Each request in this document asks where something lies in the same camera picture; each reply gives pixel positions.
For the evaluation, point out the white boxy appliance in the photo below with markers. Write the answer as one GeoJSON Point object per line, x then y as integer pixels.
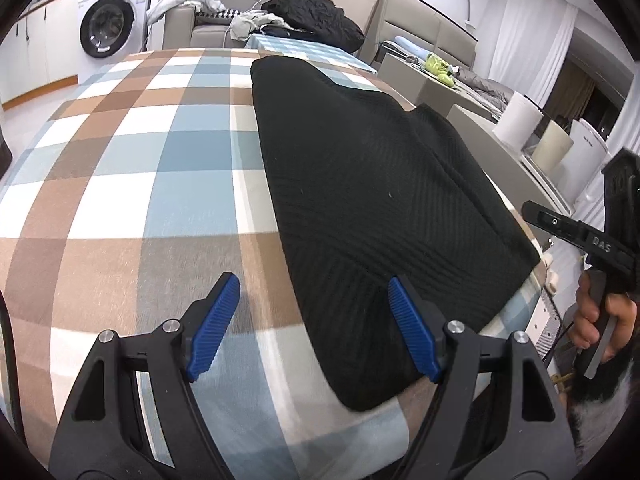
{"type": "Point", "coordinates": [587, 155]}

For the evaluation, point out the grey bed blanket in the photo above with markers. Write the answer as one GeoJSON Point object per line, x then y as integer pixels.
{"type": "Point", "coordinates": [480, 85]}

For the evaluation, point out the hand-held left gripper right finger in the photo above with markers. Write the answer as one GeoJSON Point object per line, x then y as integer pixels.
{"type": "Point", "coordinates": [412, 332]}

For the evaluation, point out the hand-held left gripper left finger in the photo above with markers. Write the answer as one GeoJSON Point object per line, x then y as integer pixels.
{"type": "Point", "coordinates": [215, 327]}

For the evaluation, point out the teal checked cloth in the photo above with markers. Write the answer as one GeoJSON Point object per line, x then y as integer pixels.
{"type": "Point", "coordinates": [310, 47]}

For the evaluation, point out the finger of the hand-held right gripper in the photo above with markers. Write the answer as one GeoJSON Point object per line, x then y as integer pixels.
{"type": "Point", "coordinates": [552, 220]}

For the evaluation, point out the checked blanket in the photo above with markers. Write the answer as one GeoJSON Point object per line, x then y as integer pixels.
{"type": "Point", "coordinates": [150, 185]}

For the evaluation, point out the white base cabinets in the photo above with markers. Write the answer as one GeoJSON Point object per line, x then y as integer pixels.
{"type": "Point", "coordinates": [45, 50]}

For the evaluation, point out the black puffer jacket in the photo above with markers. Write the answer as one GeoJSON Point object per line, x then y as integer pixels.
{"type": "Point", "coordinates": [315, 17]}

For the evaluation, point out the green toy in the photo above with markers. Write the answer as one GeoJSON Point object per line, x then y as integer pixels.
{"type": "Point", "coordinates": [435, 65]}

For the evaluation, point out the person's right forearm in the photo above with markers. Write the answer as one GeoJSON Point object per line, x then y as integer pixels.
{"type": "Point", "coordinates": [595, 395]}

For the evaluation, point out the white curtain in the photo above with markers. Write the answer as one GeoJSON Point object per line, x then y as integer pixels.
{"type": "Point", "coordinates": [525, 35]}

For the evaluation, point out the beige cylindrical container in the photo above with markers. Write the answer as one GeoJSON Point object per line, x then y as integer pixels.
{"type": "Point", "coordinates": [550, 147]}

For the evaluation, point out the white paper roll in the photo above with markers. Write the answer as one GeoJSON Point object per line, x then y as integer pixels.
{"type": "Point", "coordinates": [520, 120]}

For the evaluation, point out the beige bed headboard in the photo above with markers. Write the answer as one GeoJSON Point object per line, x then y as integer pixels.
{"type": "Point", "coordinates": [425, 35]}

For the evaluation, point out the beige low cabinet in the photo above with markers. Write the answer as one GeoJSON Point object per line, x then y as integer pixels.
{"type": "Point", "coordinates": [480, 130]}

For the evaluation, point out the blue pillow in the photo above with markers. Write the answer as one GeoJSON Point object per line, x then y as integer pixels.
{"type": "Point", "coordinates": [407, 45]}

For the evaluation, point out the pale grey clothes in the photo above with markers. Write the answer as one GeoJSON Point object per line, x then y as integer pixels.
{"type": "Point", "coordinates": [250, 22]}

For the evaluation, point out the houndstooth cushion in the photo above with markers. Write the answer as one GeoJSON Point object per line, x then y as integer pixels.
{"type": "Point", "coordinates": [222, 14]}

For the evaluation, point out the black knit sweater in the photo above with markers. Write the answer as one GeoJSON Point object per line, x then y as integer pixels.
{"type": "Point", "coordinates": [375, 185]}

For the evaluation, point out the white washing machine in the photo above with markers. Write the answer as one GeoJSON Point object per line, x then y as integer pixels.
{"type": "Point", "coordinates": [107, 25]}

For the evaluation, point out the person's right hand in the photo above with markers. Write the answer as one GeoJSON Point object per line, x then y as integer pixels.
{"type": "Point", "coordinates": [622, 320]}

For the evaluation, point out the pale blue cloth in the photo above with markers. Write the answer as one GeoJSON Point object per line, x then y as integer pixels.
{"type": "Point", "coordinates": [185, 0]}

